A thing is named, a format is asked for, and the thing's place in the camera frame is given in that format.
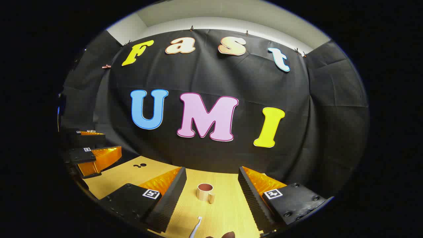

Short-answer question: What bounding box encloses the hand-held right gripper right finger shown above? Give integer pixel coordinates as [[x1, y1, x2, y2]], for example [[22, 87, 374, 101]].
[[238, 166, 334, 233]]

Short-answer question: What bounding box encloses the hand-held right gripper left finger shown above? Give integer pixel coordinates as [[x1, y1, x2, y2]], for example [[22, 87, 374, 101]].
[[99, 167, 187, 233]]

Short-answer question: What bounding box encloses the beige cup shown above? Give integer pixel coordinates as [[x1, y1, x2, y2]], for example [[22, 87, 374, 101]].
[[197, 183, 216, 204]]

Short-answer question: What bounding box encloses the light blue toothbrush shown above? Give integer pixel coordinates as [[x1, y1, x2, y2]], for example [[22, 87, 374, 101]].
[[189, 217, 203, 238]]

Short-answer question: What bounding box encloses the black backdrop cloth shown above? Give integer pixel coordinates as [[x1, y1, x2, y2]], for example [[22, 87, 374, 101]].
[[59, 29, 369, 199]]

